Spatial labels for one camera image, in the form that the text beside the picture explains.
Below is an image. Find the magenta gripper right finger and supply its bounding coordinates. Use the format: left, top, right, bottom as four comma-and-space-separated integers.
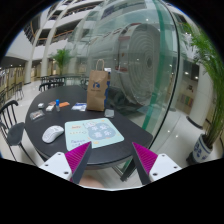
132, 142, 158, 185

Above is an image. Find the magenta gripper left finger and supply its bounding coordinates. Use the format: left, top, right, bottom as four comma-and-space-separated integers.
65, 142, 92, 184

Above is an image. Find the light green mouse pad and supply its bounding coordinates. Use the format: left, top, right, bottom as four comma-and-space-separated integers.
65, 118, 124, 151

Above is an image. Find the white computer mouse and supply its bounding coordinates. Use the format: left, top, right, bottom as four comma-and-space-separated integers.
42, 125, 64, 143

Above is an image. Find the black round table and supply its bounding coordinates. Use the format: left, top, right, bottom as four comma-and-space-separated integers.
25, 85, 153, 169

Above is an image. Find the blue white plastic packet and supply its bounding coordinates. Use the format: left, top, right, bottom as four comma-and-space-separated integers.
72, 102, 87, 111

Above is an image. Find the orange flat packet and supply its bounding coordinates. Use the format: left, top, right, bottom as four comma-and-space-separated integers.
59, 102, 70, 108

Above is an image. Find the small grey square item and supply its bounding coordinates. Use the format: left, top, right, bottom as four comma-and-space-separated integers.
104, 109, 114, 118

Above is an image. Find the small white box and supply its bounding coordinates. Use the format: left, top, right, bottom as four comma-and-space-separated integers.
46, 106, 54, 112

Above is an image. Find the blue white ceramic pot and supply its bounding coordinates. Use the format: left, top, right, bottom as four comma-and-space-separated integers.
193, 134, 212, 163

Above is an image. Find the blue cap small bottle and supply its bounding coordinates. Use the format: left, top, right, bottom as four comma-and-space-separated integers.
55, 99, 60, 112

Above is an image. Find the clear plastic packet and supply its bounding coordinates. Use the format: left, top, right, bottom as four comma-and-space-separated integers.
30, 110, 44, 120

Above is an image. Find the small grey box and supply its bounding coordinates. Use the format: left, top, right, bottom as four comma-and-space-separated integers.
38, 103, 44, 109

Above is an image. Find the black wooden chair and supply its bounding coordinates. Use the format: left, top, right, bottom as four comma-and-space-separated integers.
0, 100, 31, 159

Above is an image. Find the brown paper bag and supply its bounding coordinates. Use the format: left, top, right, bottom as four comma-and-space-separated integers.
87, 59, 110, 111

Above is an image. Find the black chair behind table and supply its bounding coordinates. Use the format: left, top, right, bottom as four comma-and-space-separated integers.
39, 76, 65, 92

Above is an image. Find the distant green plant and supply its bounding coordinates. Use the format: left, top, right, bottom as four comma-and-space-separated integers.
50, 48, 72, 74

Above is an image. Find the potted palm plant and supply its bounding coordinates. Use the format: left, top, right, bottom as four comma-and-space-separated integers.
184, 24, 224, 149

